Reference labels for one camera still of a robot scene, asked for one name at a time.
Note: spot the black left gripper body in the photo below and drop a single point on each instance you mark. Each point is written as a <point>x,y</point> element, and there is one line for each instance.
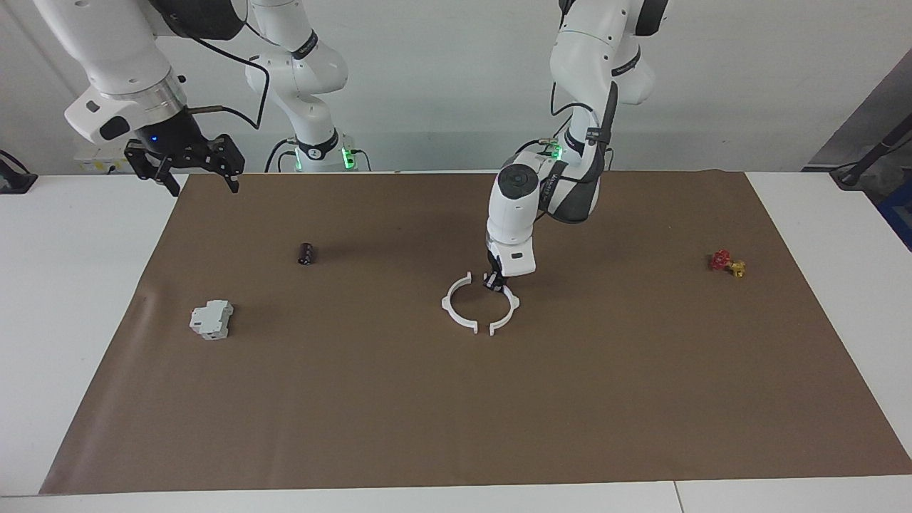
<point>494,263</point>

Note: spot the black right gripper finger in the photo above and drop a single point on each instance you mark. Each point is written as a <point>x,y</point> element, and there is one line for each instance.
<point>142,160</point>
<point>231,157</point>

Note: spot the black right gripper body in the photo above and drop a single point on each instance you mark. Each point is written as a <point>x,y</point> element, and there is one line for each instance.
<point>182,142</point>

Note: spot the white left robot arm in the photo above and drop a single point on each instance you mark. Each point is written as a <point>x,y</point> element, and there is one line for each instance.
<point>509,206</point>

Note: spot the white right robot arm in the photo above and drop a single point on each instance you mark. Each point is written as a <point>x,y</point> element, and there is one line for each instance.
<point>114,50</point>

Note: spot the yellow labelled object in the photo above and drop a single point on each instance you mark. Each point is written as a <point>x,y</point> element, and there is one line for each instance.
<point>100,165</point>

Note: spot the black cylindrical capacitor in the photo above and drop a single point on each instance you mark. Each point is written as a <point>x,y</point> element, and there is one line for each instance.
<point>306,254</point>

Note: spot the black stand base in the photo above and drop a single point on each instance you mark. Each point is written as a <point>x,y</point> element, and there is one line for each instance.
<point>14,182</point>

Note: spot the brown paper table mat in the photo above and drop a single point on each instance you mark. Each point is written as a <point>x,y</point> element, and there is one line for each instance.
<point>427,399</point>

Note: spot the white circuit breaker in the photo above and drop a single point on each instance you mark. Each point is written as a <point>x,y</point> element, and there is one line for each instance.
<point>211,319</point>

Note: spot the red yellow valve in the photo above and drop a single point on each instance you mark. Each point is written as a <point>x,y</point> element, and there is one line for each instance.
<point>721,261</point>

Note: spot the black tripod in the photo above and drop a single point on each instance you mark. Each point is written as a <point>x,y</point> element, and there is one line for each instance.
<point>873,153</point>

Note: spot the blue box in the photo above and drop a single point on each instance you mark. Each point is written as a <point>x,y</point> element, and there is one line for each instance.
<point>899,214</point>

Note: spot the dark grey partition panel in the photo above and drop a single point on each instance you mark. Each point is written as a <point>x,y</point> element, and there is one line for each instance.
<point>876,107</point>

